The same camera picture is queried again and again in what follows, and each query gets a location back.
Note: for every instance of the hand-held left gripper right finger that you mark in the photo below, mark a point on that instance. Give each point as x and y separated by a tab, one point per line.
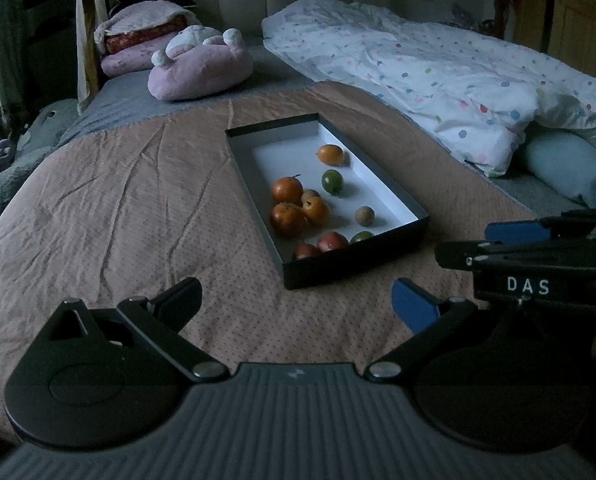
413	305

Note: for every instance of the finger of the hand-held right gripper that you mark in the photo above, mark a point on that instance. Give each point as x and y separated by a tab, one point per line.
453	255
518	232

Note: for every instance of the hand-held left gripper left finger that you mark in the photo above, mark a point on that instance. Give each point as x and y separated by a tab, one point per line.
178	300

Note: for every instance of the black box with white inside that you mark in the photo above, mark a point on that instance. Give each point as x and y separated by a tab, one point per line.
358	265

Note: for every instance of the green round fruit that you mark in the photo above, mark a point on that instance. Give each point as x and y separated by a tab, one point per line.
362	236
331	180

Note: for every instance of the brown longan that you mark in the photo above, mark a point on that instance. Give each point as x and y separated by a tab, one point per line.
364	216
311	193

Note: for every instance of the red passion fruit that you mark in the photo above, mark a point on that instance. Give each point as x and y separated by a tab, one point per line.
333	241
305	251

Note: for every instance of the small orange mandarin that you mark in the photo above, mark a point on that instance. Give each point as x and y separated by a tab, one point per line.
316	211

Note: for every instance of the tangerine with stem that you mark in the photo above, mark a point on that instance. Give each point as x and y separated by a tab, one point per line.
287	189

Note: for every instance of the oval orange kumquat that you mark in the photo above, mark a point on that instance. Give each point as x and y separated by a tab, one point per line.
330	154

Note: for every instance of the light blue pillow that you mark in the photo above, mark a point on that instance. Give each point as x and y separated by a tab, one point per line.
563	170

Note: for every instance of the orange dotted blanket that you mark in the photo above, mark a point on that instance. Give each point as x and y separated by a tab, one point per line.
128	200

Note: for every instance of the white polka dot duvet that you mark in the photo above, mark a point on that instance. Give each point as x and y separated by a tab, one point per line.
428	75

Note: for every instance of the grey bed sheet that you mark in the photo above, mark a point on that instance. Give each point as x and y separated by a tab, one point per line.
128	102

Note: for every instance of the grey plush toy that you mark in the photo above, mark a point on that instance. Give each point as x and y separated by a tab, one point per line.
43	130

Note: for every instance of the pink plush animal cushion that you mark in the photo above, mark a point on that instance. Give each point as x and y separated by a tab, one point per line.
203	72

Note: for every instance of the wooden door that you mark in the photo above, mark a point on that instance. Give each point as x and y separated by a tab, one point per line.
578	10

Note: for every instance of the pink dotted pillow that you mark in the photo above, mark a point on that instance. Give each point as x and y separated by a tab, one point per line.
123	62

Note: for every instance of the red patterned pillow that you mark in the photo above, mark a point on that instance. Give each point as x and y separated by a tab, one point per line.
143	37

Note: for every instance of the yellow white hanging cloth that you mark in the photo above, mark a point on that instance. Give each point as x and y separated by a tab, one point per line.
88	35

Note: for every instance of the pale pink frilled pillow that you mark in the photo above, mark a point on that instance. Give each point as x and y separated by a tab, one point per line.
138	15

